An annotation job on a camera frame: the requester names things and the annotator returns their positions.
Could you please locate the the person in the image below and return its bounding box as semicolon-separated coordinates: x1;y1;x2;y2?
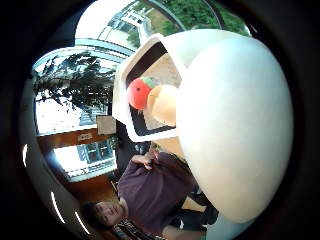
80;151;221;240

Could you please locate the white square bin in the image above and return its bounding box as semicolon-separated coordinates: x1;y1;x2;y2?
111;28;252;144

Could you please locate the red tomato soft toy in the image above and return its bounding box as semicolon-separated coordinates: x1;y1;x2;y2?
126;76;157;111

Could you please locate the beige sign board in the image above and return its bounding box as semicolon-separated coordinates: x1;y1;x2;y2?
95;114;118;136

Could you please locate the yellow soft toy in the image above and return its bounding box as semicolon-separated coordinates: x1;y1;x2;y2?
146;84;180;128

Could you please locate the white round bowl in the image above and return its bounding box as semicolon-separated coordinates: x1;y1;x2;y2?
175;34;295;225

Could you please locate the dark green tree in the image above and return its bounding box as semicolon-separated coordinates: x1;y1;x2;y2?
32;50;117;113

